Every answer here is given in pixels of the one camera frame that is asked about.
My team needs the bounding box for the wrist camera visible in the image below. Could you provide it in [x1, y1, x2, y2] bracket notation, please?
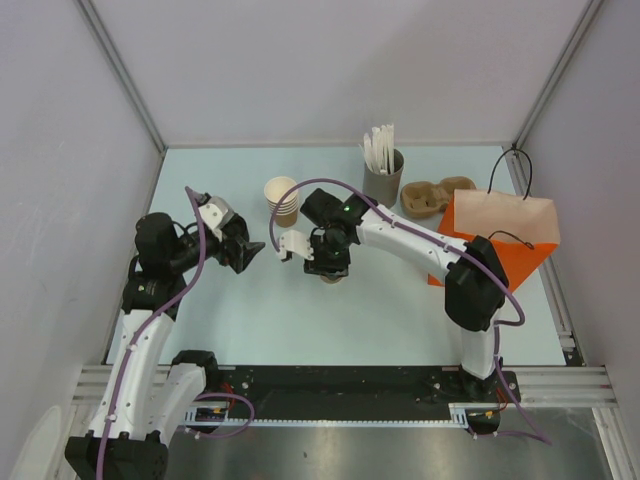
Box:
[277, 230, 314, 262]
[198, 196, 235, 242]

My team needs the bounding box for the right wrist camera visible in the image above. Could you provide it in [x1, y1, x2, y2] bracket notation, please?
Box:
[277, 230, 314, 262]

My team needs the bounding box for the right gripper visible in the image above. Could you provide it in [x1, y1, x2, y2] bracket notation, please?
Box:
[303, 232, 353, 281]

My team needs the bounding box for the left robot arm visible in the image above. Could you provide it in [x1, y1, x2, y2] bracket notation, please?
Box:
[64, 204, 264, 479]

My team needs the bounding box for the grey cylindrical holder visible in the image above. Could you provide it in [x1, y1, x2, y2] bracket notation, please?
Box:
[362, 149, 405, 209]

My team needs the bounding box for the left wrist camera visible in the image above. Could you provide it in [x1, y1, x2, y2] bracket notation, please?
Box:
[198, 196, 235, 242]

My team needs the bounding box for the remaining cardboard cup carrier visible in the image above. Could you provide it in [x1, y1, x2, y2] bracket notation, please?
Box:
[400, 176, 476, 219]

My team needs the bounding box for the orange paper bag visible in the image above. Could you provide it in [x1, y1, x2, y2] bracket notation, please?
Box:
[438, 185, 561, 292]

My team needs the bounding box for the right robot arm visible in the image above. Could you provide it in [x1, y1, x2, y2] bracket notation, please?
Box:
[301, 188, 508, 401]

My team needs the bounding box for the single brown paper cup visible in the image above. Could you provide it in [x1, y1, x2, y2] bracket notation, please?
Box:
[320, 273, 344, 284]

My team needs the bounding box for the white slotted cable duct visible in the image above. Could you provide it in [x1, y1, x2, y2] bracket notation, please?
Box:
[182, 403, 493, 430]

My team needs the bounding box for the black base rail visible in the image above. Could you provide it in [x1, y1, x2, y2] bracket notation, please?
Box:
[212, 365, 520, 420]

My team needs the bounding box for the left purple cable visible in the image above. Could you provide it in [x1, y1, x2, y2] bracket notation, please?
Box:
[94, 185, 256, 480]

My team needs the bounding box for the stack of brown paper cups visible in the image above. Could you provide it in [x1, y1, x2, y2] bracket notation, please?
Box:
[264, 176, 299, 228]

